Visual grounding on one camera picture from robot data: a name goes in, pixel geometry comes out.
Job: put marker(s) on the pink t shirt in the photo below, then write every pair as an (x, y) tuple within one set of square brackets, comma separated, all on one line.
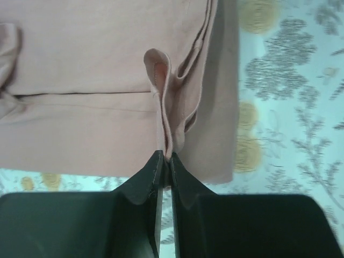
[(96, 87)]

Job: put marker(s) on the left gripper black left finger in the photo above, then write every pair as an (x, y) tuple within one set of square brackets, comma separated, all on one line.
[(124, 222)]

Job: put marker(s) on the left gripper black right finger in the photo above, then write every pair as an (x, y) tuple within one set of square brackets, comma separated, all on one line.
[(207, 224)]

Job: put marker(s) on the floral patterned table cloth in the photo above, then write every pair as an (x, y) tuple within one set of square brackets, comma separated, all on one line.
[(289, 133)]

